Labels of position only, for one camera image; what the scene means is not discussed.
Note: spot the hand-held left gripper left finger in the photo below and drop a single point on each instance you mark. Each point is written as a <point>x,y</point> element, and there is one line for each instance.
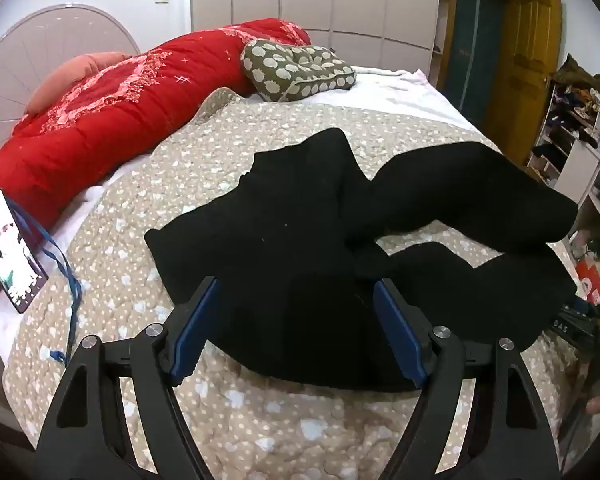
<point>192,340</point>

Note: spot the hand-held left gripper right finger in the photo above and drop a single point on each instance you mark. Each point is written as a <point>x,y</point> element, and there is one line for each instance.
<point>400,335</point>

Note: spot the black pants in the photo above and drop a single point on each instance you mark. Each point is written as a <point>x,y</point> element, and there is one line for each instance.
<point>280,240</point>

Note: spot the red white box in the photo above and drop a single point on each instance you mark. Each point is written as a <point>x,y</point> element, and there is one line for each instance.
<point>589,280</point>

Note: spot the cluttered white shelf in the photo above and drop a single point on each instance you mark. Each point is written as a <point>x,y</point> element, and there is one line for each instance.
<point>575,130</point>

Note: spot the beige spotted blanket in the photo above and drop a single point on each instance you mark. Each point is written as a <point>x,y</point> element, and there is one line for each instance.
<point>180,170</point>

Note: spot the smartphone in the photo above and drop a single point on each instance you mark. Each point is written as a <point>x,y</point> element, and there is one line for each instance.
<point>10,255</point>

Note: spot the red floral quilt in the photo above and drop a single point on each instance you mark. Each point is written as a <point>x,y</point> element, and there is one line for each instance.
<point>105,125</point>

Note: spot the yellow wooden door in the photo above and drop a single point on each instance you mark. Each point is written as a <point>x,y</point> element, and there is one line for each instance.
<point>520,70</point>

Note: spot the dark green door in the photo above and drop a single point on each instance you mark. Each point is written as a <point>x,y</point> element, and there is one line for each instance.
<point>472,50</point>

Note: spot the green patterned pillow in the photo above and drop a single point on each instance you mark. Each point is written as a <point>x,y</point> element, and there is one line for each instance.
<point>290,70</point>

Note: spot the grey arched headboard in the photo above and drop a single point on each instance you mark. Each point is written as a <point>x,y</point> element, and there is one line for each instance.
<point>25,45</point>

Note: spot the white wardrobe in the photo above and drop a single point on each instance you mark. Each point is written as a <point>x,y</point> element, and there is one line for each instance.
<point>330,0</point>

